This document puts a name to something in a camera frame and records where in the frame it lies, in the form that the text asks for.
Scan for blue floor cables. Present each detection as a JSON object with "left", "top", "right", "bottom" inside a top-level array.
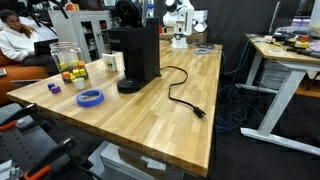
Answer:
[{"left": 214, "top": 83, "right": 256, "bottom": 135}]

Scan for glass jar of coloured cubes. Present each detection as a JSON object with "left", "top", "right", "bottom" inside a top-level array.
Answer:
[{"left": 49, "top": 41, "right": 90, "bottom": 85}]

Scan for black backdrop curtain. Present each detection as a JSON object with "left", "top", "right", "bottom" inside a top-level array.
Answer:
[{"left": 188, "top": 0, "right": 279, "bottom": 79}]

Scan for grey storage unit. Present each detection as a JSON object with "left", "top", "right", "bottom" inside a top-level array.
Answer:
[{"left": 259, "top": 59, "right": 301, "bottom": 92}]

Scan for clear tape ring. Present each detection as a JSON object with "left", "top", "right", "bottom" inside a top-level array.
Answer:
[{"left": 268, "top": 48, "right": 287, "bottom": 56}]

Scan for yellow hand tool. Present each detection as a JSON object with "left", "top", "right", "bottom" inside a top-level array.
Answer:
[{"left": 294, "top": 39, "right": 311, "bottom": 50}]

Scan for white coffee pod green lid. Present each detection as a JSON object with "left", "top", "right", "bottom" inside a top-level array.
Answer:
[{"left": 73, "top": 76, "right": 86, "bottom": 91}]

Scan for large brown cardboard box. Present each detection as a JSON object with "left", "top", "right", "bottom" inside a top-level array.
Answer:
[{"left": 158, "top": 30, "right": 208, "bottom": 45}]

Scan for cluttered wooden side table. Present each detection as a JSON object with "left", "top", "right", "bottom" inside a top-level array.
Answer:
[{"left": 234, "top": 32, "right": 320, "bottom": 158}]

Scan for orange sofa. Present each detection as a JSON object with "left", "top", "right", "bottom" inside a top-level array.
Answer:
[{"left": 0, "top": 49, "right": 52, "bottom": 107}]

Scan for pink cloth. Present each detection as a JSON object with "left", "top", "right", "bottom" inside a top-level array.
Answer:
[{"left": 309, "top": 39, "right": 320, "bottom": 53}]

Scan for purple cube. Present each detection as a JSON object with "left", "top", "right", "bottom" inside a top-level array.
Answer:
[{"left": 49, "top": 85, "right": 63, "bottom": 95}]

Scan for orange box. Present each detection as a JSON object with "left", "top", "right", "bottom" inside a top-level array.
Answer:
[{"left": 65, "top": 2, "right": 81, "bottom": 12}]

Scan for black single-serve coffee maker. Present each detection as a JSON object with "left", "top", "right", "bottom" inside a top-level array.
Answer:
[{"left": 106, "top": 0, "right": 162, "bottom": 95}]

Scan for black coffee maker power cord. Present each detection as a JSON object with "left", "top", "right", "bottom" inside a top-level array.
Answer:
[{"left": 159, "top": 65, "right": 208, "bottom": 121}]

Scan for grey metal cabinet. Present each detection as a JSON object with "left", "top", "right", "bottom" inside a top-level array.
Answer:
[{"left": 47, "top": 9, "right": 113, "bottom": 65}]

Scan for person in white hoodie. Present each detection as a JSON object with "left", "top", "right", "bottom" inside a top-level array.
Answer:
[{"left": 0, "top": 9, "right": 60, "bottom": 77}]

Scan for white box under table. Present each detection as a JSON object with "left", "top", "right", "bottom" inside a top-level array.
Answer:
[{"left": 87, "top": 141, "right": 169, "bottom": 180}]

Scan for black laptop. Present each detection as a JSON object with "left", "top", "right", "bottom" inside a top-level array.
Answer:
[{"left": 33, "top": 38, "right": 60, "bottom": 58}]

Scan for black cable coil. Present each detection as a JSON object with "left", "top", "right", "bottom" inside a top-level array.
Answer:
[{"left": 194, "top": 42, "right": 218, "bottom": 51}]

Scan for white box with smiley print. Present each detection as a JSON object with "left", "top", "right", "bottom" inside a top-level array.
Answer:
[{"left": 101, "top": 52, "right": 119, "bottom": 73}]

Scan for grey cable coil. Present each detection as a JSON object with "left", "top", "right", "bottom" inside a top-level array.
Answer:
[{"left": 192, "top": 47, "right": 211, "bottom": 56}]

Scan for black mount with orange clamps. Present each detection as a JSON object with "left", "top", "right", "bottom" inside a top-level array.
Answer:
[{"left": 0, "top": 102, "right": 103, "bottom": 180}]

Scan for grey metal table frame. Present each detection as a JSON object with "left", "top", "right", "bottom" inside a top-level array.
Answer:
[{"left": 164, "top": 163, "right": 185, "bottom": 180}]

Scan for blue masking tape roll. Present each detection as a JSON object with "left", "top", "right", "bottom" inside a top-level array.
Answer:
[{"left": 75, "top": 88, "right": 106, "bottom": 109}]

